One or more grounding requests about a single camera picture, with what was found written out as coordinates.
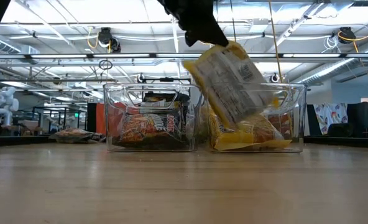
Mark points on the silver ventilation duct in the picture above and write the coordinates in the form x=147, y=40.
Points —
x=16, y=48
x=342, y=67

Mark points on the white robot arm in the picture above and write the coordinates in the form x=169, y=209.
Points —
x=7, y=105

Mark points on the yellow Maruchan ramen pack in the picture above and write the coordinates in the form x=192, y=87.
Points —
x=230, y=84
x=207, y=119
x=258, y=137

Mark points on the floral cloth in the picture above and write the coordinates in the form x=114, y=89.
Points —
x=330, y=116

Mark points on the black panel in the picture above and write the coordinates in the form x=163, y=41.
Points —
x=91, y=119

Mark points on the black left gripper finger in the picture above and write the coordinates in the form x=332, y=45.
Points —
x=213, y=36
x=191, y=38

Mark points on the clear plastic bin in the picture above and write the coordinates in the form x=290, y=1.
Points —
x=115, y=143
x=296, y=93

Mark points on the black aluminium table frame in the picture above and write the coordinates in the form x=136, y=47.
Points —
x=342, y=141

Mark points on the long linear light fixture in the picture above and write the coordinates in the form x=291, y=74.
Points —
x=125, y=56

